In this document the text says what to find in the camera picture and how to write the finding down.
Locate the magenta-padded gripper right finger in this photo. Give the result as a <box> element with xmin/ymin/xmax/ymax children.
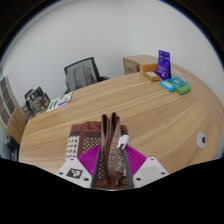
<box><xmin>120</xmin><ymin>145</ymin><xmax>170</xmax><ymax>189</ymax></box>

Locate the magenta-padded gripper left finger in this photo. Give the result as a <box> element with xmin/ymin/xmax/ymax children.
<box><xmin>55</xmin><ymin>143</ymin><xmax>103</xmax><ymax>189</ymax></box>

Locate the brown patterned towel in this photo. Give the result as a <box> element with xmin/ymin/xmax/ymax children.
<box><xmin>64</xmin><ymin>112</ymin><xmax>131</xmax><ymax>190</ymax></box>

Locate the white printed paper sheet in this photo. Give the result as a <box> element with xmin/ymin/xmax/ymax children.
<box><xmin>46</xmin><ymin>91</ymin><xmax>74</xmax><ymax>113</ymax></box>

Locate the large dark cardboard box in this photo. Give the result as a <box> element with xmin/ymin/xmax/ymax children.
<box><xmin>25</xmin><ymin>85</ymin><xmax>52</xmax><ymax>116</ymax></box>

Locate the tall dark cardboard box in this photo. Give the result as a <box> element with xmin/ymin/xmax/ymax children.
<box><xmin>21</xmin><ymin>96</ymin><xmax>37</xmax><ymax>120</ymax></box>

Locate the blue tissue pack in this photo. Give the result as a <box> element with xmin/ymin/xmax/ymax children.
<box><xmin>159</xmin><ymin>80</ymin><xmax>176</xmax><ymax>93</ymax></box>

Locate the grey mesh office chair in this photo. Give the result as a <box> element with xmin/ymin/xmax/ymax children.
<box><xmin>63</xmin><ymin>56</ymin><xmax>111</xmax><ymax>95</ymax></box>

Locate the green tissue pack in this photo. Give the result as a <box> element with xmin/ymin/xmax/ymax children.
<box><xmin>166</xmin><ymin>75</ymin><xmax>193</xmax><ymax>96</ymax></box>

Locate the small beige packet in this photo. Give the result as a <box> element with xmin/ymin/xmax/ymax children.
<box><xmin>143</xmin><ymin>70</ymin><xmax>162</xmax><ymax>83</ymax></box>

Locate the wooden glass-door cabinet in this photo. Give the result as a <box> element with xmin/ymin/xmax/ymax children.
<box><xmin>0</xmin><ymin>75</ymin><xmax>28</xmax><ymax>145</ymax></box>

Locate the orange box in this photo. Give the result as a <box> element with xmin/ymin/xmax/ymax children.
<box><xmin>138</xmin><ymin>62</ymin><xmax>159</xmax><ymax>75</ymax></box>

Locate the low wooden side cabinet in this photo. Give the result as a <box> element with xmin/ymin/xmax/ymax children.
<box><xmin>122</xmin><ymin>54</ymin><xmax>160</xmax><ymax>76</ymax></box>

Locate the purple package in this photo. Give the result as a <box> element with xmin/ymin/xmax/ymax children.
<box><xmin>155</xmin><ymin>49</ymin><xmax>172</xmax><ymax>82</ymax></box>

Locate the grey cable grommet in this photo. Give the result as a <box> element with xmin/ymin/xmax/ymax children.
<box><xmin>195</xmin><ymin>131</ymin><xmax>208</xmax><ymax>149</ymax></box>

